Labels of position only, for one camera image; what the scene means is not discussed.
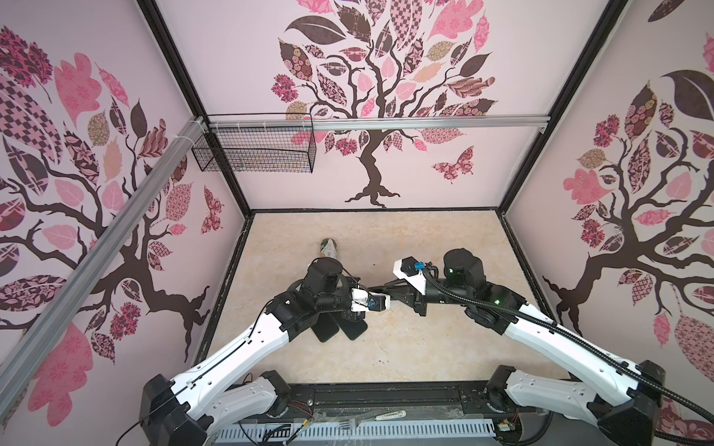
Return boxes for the black smartphone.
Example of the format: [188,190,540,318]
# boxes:
[333,315,368,341]

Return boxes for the black phone case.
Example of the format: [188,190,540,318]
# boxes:
[312,313,340,343]

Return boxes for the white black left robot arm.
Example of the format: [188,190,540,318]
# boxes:
[139,258,385,445]

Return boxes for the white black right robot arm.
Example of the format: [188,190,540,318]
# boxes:
[366,248,665,445]

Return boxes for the crushed green drink can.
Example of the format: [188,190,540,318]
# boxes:
[319,238,338,259]

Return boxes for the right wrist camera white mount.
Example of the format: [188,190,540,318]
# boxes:
[393,256,431,297]

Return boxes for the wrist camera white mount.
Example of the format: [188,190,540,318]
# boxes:
[393,256,431,297]
[353,288,392,312]

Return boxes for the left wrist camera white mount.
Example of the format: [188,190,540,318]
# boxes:
[353,288,392,312]

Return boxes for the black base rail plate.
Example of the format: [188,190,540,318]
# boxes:
[226,381,562,445]

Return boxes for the white slotted cable duct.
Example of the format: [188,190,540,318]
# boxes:
[214,419,496,445]

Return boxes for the black wire basket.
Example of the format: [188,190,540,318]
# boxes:
[192,111,317,174]

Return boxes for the aluminium rail back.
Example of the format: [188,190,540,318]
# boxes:
[210,115,550,131]

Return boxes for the aluminium rail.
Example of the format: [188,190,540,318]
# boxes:
[1,116,206,416]
[210,115,550,131]

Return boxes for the aluminium rail left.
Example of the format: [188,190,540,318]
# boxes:
[1,116,206,416]

